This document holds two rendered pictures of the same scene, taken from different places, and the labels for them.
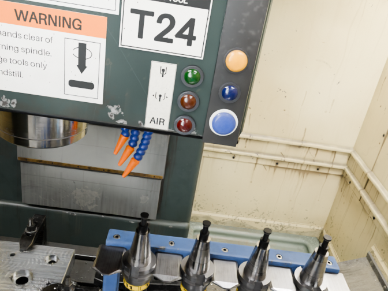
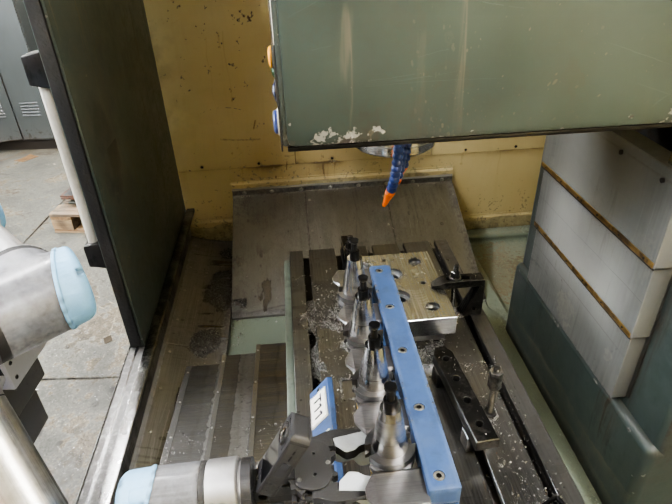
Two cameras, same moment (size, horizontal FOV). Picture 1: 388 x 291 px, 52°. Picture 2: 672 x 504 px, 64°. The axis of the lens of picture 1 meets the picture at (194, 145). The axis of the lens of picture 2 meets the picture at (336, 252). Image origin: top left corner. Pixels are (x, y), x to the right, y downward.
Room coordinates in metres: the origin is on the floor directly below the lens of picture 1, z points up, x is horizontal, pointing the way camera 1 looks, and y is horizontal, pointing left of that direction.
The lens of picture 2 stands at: (0.53, -0.71, 1.79)
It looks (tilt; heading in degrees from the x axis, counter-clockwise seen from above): 32 degrees down; 90
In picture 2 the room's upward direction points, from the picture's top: 2 degrees counter-clockwise
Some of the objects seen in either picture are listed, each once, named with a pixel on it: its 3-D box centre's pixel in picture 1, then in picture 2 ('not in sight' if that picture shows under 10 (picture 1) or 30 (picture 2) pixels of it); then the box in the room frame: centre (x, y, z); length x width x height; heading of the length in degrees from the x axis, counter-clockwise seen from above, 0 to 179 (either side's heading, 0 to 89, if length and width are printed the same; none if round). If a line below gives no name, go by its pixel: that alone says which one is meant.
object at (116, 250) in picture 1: (109, 260); (351, 278); (0.56, 0.12, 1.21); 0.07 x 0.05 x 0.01; 4
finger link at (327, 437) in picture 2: not in sight; (332, 448); (0.52, -0.24, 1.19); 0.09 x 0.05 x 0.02; 18
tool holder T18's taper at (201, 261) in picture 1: (200, 252); (363, 313); (0.57, -0.05, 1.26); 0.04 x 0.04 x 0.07
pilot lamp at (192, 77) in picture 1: (192, 76); not in sight; (0.46, 0.02, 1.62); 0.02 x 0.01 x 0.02; 94
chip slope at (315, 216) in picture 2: not in sight; (354, 252); (0.60, 0.94, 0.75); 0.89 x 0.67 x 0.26; 4
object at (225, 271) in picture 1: (225, 274); (368, 360); (0.57, -0.10, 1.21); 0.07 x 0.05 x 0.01; 4
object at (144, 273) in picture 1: (138, 264); (355, 295); (0.56, 0.06, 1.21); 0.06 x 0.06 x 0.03
